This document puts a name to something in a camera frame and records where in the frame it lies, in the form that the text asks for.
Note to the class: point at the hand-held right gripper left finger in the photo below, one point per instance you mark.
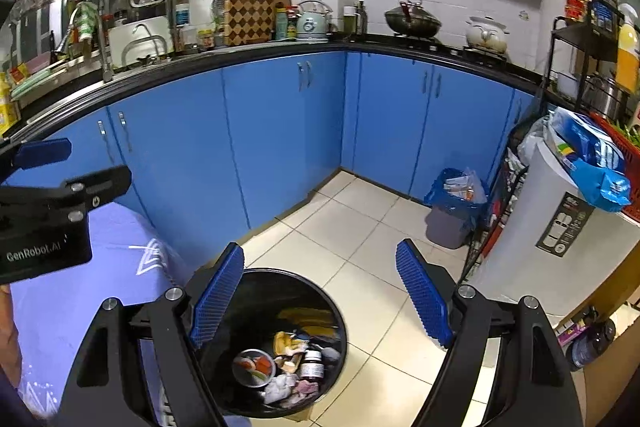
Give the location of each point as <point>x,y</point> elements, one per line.
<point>217,302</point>

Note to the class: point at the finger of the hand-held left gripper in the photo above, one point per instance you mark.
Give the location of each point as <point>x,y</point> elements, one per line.
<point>100,184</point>
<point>45,153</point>

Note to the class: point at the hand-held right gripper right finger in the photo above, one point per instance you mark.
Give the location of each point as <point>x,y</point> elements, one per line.
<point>422,292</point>

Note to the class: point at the black trash bin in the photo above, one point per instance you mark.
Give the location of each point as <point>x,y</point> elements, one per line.
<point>280,297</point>

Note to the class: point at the beige snack packet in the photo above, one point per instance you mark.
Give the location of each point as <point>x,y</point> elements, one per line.
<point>290,343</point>

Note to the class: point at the white tissue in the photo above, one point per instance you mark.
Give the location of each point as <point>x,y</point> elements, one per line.
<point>278,389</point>

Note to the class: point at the dark brown medicine bottle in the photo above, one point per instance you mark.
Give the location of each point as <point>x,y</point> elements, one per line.
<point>312,364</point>

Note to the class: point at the pink wrapper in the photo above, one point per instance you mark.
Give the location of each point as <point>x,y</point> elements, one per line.
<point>306,388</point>

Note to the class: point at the person's left forearm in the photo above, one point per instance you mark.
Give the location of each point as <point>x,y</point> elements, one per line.
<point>9,332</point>

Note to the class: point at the yellow detergent bottle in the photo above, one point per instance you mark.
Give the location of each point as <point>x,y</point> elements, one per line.
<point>7,107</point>

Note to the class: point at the grey bin with blue bag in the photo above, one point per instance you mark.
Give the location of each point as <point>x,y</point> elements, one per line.
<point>450,227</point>

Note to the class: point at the white appliance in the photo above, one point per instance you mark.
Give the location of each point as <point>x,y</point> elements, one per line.
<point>525,232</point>

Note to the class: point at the striped green cloth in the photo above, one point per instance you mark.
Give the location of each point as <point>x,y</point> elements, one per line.
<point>85,22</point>

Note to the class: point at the white basin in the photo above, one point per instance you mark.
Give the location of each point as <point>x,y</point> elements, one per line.
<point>145,34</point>

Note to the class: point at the dark blue jar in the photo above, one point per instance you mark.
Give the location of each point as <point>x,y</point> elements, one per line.
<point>592,344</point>

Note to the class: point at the white plastic bag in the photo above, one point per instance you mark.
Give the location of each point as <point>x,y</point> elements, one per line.
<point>532,142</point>

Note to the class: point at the blue base cabinets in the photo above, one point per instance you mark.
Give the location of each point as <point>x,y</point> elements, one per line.
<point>280,122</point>

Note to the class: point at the blue plastic packet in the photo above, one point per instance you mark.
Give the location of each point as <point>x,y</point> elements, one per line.
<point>600,187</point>

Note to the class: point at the checkered wooden cutting board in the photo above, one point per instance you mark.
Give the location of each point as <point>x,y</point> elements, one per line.
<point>249,4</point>

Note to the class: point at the green lidded jar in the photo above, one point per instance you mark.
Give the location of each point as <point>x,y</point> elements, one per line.
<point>281,24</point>

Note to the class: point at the red plastic basket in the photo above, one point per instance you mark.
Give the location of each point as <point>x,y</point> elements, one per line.
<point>620,142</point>

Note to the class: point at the steel pot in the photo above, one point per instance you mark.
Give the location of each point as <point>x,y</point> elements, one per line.
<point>602,97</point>

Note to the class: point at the pale green kettle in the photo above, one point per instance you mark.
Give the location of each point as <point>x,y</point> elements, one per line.
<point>314,23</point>

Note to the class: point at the black wok with lid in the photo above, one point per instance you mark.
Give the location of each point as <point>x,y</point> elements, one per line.
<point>412,22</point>

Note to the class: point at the dark oil bottle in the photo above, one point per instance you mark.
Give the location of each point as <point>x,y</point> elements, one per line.
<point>361,21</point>

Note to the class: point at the black metal shelf rack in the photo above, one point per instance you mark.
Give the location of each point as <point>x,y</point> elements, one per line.
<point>585,39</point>

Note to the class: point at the orange juice bottle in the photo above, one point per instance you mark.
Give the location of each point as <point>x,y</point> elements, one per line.
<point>627,52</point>

